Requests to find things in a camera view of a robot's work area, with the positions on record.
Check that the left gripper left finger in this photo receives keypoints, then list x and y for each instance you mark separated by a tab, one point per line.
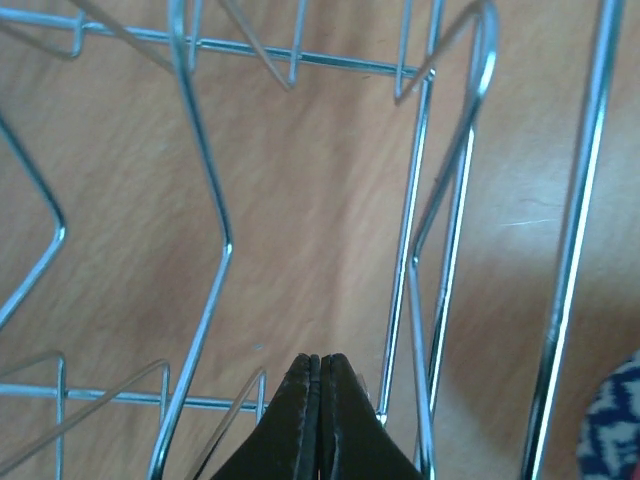
284	443

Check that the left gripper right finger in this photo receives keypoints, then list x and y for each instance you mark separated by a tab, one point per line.
352	443

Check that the blue white patterned object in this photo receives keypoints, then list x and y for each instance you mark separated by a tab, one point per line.
608	443

